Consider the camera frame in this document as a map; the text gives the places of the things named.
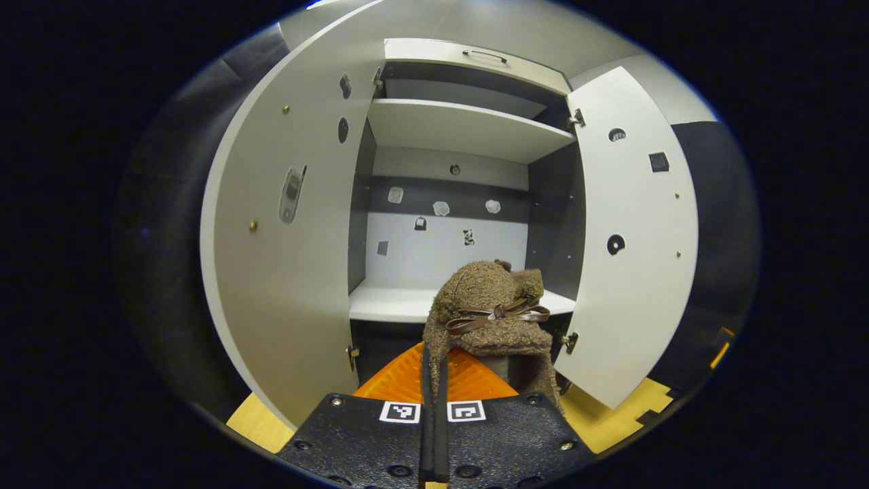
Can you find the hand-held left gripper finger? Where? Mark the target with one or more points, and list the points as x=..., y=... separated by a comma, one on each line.
x=428, y=435
x=442, y=435

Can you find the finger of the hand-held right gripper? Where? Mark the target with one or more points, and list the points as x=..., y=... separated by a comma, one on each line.
x=719, y=353

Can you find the brown fuzzy shoe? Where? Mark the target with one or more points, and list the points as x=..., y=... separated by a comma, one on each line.
x=533, y=284
x=482, y=292

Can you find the white shoe cabinet door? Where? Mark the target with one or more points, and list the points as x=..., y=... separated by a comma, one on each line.
x=299, y=285
x=631, y=204

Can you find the white shoe cabinet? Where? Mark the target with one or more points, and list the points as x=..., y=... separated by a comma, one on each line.
x=434, y=258

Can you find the white cabinet shelf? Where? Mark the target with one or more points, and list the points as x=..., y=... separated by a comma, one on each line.
x=387, y=302
x=461, y=129

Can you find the white cabinet drawer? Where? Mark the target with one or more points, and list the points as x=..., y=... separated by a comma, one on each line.
x=421, y=53

